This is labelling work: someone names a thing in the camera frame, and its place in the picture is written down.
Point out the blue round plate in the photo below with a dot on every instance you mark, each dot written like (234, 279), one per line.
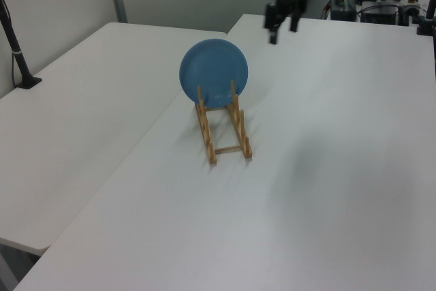
(211, 66)

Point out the wooden plate rack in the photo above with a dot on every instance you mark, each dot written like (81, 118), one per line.
(209, 144)

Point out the small black device box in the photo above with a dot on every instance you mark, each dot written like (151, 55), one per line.
(344, 10)

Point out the black electronics box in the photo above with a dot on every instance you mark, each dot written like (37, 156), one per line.
(379, 14)

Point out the grey control device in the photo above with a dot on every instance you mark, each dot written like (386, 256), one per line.
(410, 10)

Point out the grey table leg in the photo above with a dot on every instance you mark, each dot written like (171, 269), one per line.
(7, 274)

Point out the black clamp camera stand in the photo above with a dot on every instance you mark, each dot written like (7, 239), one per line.
(425, 25)

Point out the black camera stand pole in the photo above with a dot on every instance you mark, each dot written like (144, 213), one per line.
(17, 52)

